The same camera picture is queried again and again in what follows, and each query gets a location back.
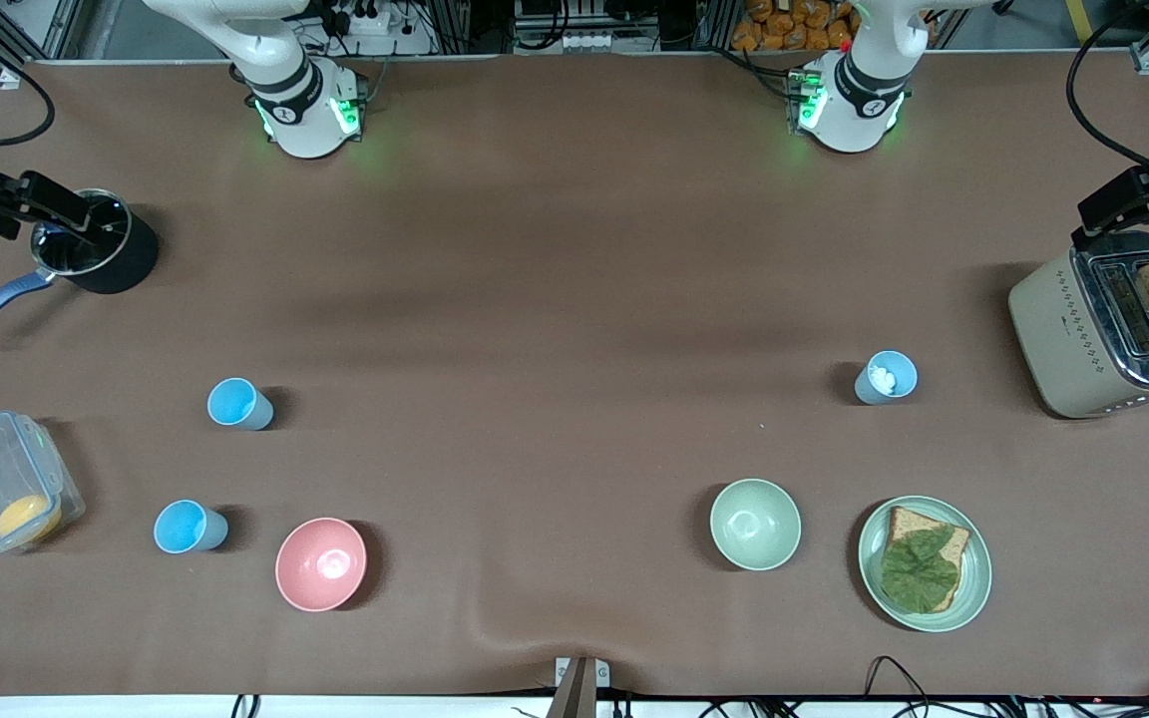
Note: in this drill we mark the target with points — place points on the light blue plastic cup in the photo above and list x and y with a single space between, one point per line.
233 402
183 526

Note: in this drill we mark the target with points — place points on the grey-blue plastic cup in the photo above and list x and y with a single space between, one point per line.
892 377

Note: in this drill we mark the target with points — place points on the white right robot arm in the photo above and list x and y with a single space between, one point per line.
295 95

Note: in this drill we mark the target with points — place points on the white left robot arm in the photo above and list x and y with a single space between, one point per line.
859 100

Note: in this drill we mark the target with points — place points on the beige and chrome toaster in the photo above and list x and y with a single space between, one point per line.
1063 339

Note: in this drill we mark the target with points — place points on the white lumps in cup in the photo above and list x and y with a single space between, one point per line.
883 378

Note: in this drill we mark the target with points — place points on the orange round food item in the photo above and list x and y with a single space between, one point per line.
26 516

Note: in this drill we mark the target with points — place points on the bag of orange snacks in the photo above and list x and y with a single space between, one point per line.
794 25

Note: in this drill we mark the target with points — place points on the brown bread slice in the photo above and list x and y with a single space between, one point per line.
956 543

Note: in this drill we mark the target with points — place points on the pale green plate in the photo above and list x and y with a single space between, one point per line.
973 573

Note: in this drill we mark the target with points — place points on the green lettuce leaf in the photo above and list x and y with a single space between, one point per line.
919 570

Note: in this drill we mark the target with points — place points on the pink bowl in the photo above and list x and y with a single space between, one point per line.
320 564

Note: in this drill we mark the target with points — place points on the pale green bowl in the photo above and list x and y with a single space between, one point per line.
755 525

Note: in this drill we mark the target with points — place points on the brown table mat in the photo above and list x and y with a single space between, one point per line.
535 449

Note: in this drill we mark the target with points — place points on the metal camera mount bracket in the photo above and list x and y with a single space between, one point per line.
579 688

